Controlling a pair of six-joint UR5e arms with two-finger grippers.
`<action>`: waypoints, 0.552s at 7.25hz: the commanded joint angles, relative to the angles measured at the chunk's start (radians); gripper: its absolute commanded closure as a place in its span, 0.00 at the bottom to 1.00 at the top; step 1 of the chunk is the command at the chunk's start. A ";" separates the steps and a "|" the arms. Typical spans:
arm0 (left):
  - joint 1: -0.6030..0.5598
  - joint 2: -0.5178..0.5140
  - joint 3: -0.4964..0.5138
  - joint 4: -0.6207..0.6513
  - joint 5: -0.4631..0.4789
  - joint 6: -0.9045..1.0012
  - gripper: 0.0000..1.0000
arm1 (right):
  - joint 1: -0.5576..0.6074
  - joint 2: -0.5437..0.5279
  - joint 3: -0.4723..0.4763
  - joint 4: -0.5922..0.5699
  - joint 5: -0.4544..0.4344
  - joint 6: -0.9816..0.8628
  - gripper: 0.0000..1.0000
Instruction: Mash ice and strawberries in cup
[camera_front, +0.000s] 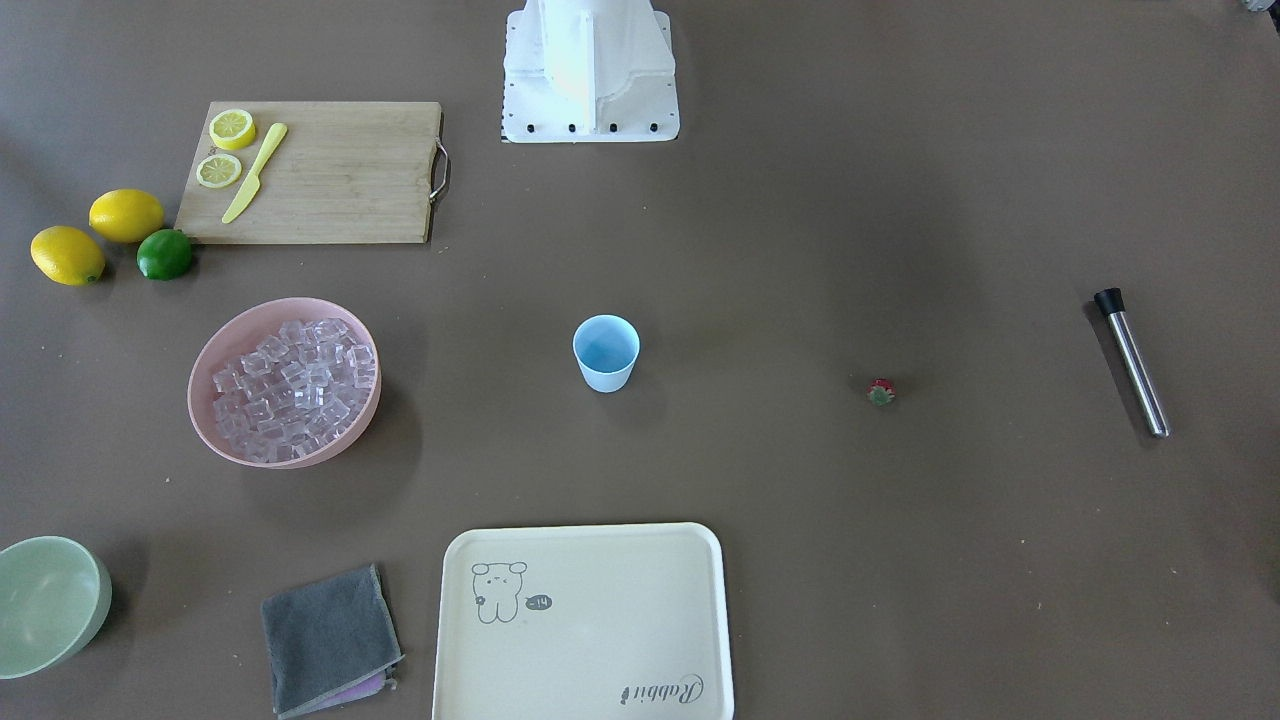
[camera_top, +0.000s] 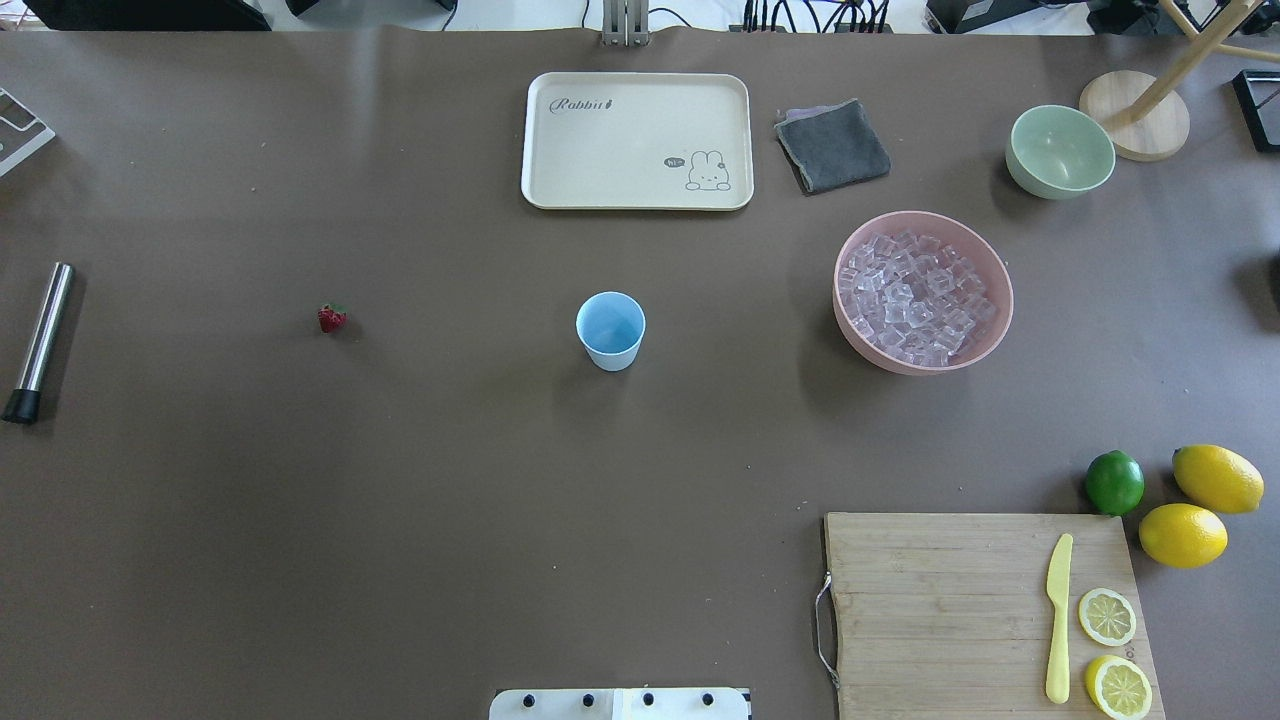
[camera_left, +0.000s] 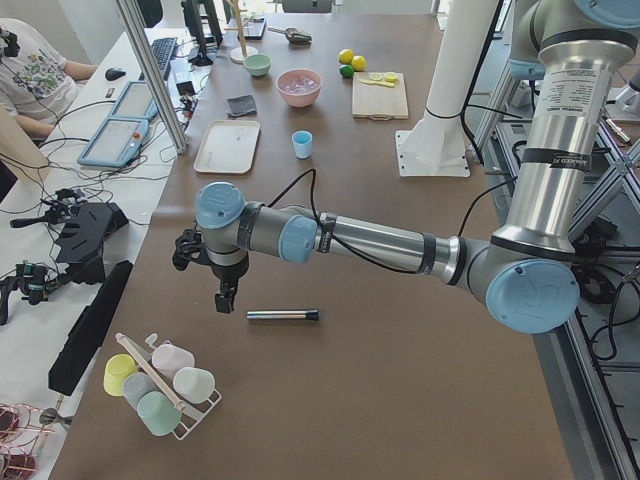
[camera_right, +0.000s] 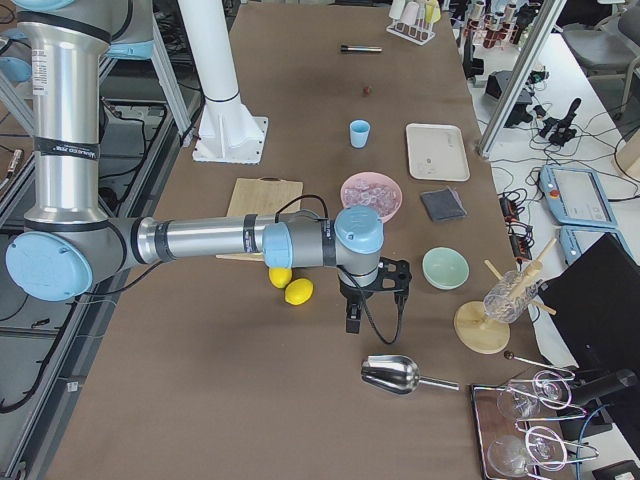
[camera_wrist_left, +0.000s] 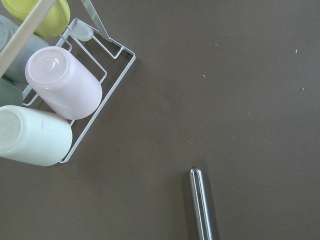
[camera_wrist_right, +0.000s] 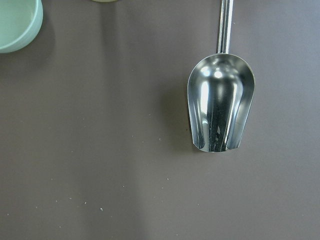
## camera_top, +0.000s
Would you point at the light blue plastic cup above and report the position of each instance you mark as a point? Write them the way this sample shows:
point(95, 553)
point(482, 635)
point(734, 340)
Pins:
point(611, 326)

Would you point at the clear ice cube pile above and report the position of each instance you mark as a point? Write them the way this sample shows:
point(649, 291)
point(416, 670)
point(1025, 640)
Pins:
point(915, 298)

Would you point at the wooden cup stand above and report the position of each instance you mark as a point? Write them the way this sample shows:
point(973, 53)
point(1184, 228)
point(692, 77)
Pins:
point(1142, 114)

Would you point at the cream rabbit serving tray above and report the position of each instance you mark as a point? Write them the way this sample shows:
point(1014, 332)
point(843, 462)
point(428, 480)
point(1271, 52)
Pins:
point(637, 141)

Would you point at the grey folded cloth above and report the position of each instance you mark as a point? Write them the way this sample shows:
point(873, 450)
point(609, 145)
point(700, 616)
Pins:
point(832, 146)

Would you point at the red strawberry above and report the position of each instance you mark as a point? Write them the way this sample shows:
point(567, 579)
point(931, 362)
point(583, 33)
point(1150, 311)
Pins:
point(330, 318)

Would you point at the pink bowl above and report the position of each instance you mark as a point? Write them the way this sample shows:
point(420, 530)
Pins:
point(990, 330)

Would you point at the wooden cutting board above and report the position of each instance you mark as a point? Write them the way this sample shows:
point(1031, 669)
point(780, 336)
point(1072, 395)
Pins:
point(945, 615)

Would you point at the green ceramic bowl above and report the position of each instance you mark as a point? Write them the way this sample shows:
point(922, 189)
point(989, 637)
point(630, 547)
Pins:
point(1058, 153)

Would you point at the yellow plastic knife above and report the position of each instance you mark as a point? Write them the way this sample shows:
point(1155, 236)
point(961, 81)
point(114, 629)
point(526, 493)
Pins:
point(1057, 589)

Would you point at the green lime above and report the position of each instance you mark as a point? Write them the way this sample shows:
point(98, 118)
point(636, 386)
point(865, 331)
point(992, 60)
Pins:
point(1114, 483)

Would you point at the upper lemon half slice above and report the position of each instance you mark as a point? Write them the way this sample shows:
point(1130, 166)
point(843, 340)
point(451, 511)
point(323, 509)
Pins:
point(1107, 617)

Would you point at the lemon half slice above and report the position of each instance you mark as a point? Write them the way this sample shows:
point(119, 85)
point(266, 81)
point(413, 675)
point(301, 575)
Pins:
point(1107, 617)
point(1119, 688)

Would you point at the near yellow lemon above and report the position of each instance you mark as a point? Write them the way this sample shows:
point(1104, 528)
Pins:
point(1182, 535)

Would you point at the yellow lemon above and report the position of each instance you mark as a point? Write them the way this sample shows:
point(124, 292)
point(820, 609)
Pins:
point(1218, 479)
point(1182, 535)

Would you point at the lower lemon half slice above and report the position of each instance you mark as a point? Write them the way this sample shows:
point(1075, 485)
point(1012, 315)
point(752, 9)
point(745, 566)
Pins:
point(1119, 688)

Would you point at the far yellow lemon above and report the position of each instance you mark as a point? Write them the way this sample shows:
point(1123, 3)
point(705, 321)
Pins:
point(1218, 479)

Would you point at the steel muddler black tip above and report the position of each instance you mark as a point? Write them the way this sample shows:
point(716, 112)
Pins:
point(24, 401)

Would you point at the black metal tray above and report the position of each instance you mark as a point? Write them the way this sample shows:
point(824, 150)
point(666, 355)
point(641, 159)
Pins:
point(1257, 92)

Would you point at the aluminium frame post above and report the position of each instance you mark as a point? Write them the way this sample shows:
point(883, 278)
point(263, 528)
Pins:
point(625, 23)

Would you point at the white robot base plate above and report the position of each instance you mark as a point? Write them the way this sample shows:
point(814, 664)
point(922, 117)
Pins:
point(623, 703)

